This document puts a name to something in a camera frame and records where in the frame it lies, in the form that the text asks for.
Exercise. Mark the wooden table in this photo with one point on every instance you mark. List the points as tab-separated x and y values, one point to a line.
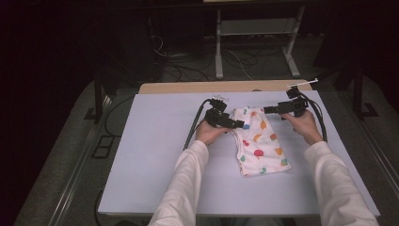
194	87

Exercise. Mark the metal floor rail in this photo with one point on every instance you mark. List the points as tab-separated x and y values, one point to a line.
78	169
378	153

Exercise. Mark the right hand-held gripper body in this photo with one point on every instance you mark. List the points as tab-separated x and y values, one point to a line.
295	106

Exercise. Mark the pale lilac table board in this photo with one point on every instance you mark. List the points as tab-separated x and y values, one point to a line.
150	150

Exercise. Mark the person's right hand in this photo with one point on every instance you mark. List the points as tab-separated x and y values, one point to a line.
306	127

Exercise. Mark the white fruit print pants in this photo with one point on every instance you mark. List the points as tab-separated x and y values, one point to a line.
260	147

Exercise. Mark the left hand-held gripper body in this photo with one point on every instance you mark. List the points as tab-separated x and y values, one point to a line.
216	117

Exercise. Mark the white metal stand frame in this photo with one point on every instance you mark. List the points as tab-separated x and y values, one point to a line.
257	26

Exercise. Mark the black floor socket frame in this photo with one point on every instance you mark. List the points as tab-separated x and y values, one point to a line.
103	147

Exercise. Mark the person's left hand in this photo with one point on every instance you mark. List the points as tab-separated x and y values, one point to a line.
207	133

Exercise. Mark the black metal stand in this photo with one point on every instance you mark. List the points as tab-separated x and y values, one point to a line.
360	100
98	97

